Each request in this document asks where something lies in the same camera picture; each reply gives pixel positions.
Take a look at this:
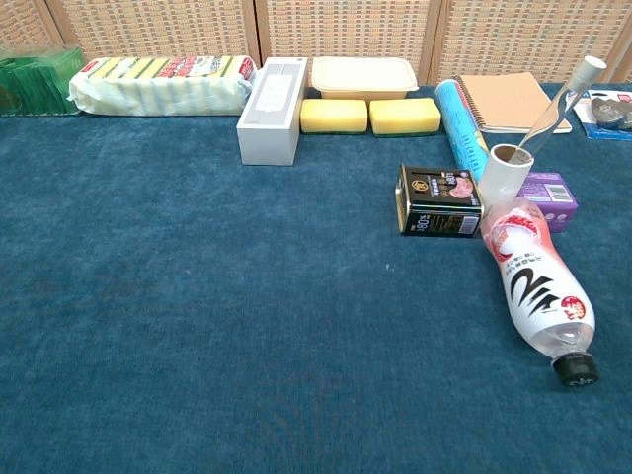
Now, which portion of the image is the test tube with white stopper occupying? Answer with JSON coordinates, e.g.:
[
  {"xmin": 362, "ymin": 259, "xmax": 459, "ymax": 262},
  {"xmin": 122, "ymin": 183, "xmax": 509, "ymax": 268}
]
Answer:
[{"xmin": 515, "ymin": 54, "xmax": 607, "ymax": 150}]

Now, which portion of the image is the white power strip box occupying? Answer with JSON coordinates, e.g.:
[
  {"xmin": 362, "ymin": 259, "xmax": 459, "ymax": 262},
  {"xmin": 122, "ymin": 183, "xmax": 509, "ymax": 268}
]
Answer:
[{"xmin": 235, "ymin": 56, "xmax": 309, "ymax": 167}]

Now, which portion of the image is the yellow sponge block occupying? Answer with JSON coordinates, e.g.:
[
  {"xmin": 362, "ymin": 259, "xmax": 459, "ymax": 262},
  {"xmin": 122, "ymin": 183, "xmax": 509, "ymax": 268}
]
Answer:
[
  {"xmin": 368, "ymin": 97, "xmax": 442, "ymax": 138},
  {"xmin": 299, "ymin": 98, "xmax": 369, "ymax": 135}
]

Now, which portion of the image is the black tin can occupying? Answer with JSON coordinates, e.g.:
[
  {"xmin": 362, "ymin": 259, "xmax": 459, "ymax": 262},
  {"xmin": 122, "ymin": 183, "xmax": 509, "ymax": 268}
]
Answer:
[{"xmin": 393, "ymin": 164, "xmax": 484, "ymax": 237}]

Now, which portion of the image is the blue table cloth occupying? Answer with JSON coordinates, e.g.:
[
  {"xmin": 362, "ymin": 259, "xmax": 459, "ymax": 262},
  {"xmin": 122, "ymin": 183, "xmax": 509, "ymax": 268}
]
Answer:
[{"xmin": 0, "ymin": 81, "xmax": 632, "ymax": 474}]

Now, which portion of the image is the beige lidded plastic container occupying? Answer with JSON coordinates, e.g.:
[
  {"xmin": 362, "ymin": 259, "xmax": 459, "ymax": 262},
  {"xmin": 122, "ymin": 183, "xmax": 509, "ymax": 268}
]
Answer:
[{"xmin": 310, "ymin": 56, "xmax": 421, "ymax": 103}]

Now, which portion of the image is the blue wrap roll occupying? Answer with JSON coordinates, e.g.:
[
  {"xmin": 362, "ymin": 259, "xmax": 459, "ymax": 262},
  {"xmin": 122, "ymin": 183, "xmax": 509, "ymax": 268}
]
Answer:
[{"xmin": 434, "ymin": 79, "xmax": 490, "ymax": 183}]

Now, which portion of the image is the white paper roll cardboard core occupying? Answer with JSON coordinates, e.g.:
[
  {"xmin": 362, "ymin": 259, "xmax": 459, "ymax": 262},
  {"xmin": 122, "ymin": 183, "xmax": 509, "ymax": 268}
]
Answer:
[{"xmin": 477, "ymin": 143, "xmax": 535, "ymax": 203}]

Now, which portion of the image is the woven folding screen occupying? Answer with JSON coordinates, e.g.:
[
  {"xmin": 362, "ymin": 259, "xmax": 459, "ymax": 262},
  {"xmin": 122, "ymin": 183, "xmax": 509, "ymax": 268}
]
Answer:
[{"xmin": 0, "ymin": 0, "xmax": 632, "ymax": 85}]

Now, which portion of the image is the yellow sponge multipack bag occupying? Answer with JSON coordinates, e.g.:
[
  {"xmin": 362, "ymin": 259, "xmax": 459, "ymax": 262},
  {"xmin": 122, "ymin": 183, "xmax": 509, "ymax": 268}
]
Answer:
[{"xmin": 67, "ymin": 55, "xmax": 258, "ymax": 118}]

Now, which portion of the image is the white pink drink bottle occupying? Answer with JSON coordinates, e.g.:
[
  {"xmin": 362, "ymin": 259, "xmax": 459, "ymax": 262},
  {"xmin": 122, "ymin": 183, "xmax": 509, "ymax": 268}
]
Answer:
[{"xmin": 479, "ymin": 196, "xmax": 601, "ymax": 389}]

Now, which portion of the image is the kraft spiral notebook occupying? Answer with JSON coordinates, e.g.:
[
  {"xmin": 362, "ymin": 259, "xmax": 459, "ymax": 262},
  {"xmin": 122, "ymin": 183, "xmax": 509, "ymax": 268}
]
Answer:
[{"xmin": 452, "ymin": 71, "xmax": 574, "ymax": 135}]

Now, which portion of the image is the purple cardboard box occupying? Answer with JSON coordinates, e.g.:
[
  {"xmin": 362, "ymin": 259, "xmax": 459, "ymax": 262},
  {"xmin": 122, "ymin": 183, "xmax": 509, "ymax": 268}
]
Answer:
[{"xmin": 515, "ymin": 171, "xmax": 579, "ymax": 233}]

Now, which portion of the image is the green packet stack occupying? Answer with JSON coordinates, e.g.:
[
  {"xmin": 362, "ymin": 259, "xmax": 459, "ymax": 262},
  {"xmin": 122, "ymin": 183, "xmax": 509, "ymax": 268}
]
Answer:
[{"xmin": 0, "ymin": 46, "xmax": 84, "ymax": 118}]

